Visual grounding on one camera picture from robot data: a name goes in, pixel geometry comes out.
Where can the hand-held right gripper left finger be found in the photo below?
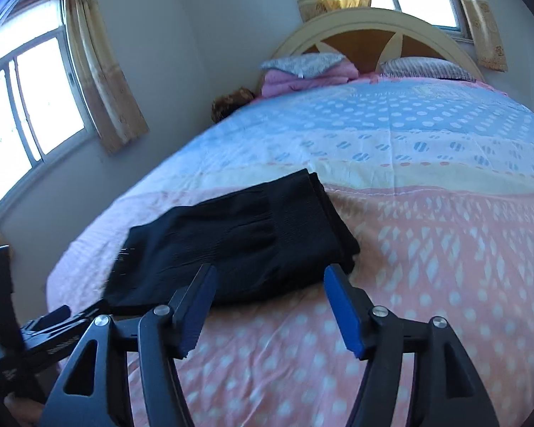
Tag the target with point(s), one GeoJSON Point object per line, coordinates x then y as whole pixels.
{"type": "Point", "coordinates": [198, 316]}

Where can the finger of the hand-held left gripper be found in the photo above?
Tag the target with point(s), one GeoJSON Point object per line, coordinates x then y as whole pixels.
{"type": "Point", "coordinates": [93, 311]}

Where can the grey patterned pillow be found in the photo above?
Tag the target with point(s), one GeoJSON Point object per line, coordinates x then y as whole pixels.
{"type": "Point", "coordinates": [302, 64]}

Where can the folded pink blue pillow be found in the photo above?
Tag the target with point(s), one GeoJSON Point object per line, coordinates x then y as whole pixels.
{"type": "Point", "coordinates": [285, 86]}

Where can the black pants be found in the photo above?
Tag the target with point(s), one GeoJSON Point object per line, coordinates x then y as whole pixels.
{"type": "Point", "coordinates": [231, 240]}

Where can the pink and blue dotted bedsheet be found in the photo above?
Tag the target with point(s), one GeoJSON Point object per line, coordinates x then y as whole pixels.
{"type": "Point", "coordinates": [427, 231]}

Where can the striped pillow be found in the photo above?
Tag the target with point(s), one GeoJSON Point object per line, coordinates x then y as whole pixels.
{"type": "Point", "coordinates": [427, 69]}

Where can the cream and brown wooden headboard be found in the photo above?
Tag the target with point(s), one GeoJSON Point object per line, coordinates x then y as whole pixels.
{"type": "Point", "coordinates": [360, 22]}

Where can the brown plush toy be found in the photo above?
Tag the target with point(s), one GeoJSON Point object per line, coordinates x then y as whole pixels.
{"type": "Point", "coordinates": [229, 103]}

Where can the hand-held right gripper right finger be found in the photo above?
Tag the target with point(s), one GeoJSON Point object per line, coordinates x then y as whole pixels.
{"type": "Point", "coordinates": [345, 316]}

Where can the person's left hand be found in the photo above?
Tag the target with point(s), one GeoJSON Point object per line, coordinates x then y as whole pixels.
{"type": "Point", "coordinates": [24, 411]}

